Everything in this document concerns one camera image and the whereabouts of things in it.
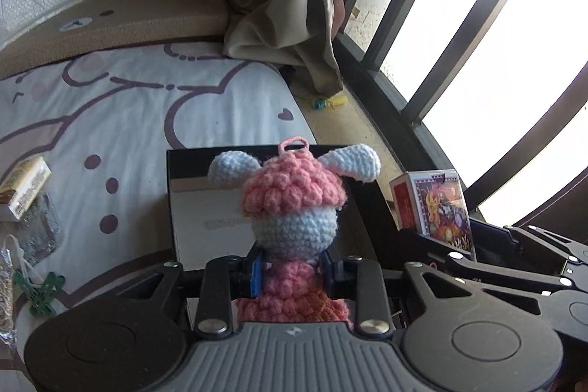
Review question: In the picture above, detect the white cord loop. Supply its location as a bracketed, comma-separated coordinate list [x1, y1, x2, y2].
[2, 233, 36, 279]

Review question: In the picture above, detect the white bear print mat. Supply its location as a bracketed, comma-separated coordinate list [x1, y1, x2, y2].
[0, 40, 319, 392]

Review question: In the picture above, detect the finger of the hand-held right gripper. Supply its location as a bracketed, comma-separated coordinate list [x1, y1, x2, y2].
[399, 230, 573, 316]
[469, 220, 588, 276]

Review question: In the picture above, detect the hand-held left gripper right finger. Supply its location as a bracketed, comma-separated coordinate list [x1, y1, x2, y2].
[320, 252, 460, 335]

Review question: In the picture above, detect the green plastic clip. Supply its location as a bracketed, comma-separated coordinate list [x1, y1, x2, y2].
[14, 271, 66, 316]

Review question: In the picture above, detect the black cardboard box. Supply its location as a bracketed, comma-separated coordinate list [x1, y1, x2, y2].
[165, 143, 407, 328]

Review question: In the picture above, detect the clear bag with silver contents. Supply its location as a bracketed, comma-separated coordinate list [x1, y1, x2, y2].
[17, 194, 63, 265]

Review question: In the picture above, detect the brown bear face cushion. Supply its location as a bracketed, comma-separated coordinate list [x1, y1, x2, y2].
[0, 0, 230, 79]

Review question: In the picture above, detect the clear bag with tan twine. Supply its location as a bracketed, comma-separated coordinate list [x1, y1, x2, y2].
[0, 245, 29, 348]

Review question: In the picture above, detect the pink and white crochet doll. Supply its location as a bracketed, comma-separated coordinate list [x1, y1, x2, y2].
[208, 136, 382, 328]

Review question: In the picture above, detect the yellow and white small box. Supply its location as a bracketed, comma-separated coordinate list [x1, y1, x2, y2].
[0, 156, 52, 220]

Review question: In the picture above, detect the black metal window railing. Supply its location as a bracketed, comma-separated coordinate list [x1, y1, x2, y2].
[331, 0, 588, 237]

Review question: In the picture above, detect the yellow and green toy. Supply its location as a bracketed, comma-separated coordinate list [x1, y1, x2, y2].
[311, 94, 349, 112]

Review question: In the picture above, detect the red playing card box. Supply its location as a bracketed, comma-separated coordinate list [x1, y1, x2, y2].
[390, 169, 477, 260]

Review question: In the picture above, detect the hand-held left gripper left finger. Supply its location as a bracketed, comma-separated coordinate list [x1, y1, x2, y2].
[115, 252, 266, 338]

